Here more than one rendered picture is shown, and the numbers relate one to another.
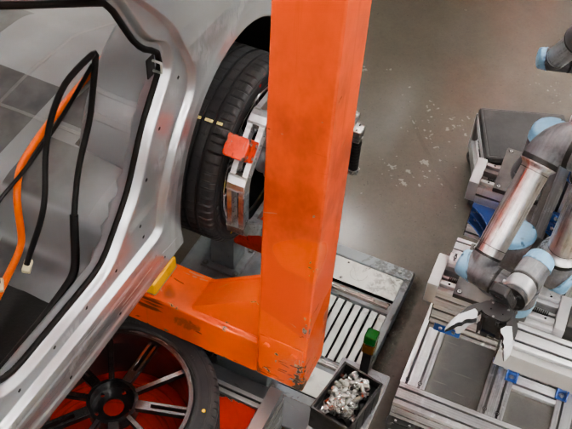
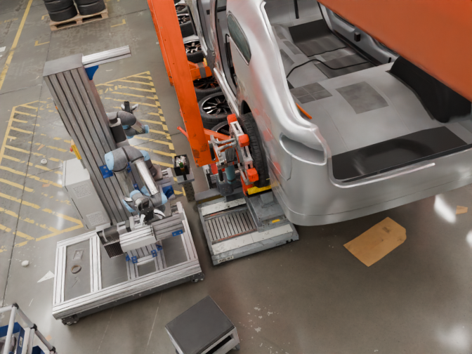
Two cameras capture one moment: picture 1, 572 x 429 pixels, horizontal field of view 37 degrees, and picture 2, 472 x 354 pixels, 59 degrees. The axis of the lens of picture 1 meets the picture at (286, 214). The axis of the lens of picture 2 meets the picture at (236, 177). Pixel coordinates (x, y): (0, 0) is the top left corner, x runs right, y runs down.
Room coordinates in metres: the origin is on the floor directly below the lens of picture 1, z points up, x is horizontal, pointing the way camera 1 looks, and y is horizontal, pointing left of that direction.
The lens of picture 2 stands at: (4.59, -1.50, 3.01)
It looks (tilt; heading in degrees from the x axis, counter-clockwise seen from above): 39 degrees down; 150
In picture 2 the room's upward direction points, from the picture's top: 11 degrees counter-clockwise
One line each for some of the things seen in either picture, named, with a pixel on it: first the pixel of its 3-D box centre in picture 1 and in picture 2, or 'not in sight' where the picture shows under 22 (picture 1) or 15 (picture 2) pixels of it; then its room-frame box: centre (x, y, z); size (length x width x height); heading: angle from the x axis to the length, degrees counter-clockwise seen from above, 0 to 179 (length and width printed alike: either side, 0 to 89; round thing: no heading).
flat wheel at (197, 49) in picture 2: not in sight; (193, 53); (-1.21, 1.53, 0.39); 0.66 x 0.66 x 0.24
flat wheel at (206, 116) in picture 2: not in sight; (223, 112); (0.67, 0.77, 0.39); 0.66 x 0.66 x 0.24
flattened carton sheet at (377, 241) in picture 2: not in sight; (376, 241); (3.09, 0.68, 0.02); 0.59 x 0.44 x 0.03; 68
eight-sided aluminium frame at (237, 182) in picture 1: (271, 157); (241, 154); (2.08, 0.06, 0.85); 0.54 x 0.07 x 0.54; 158
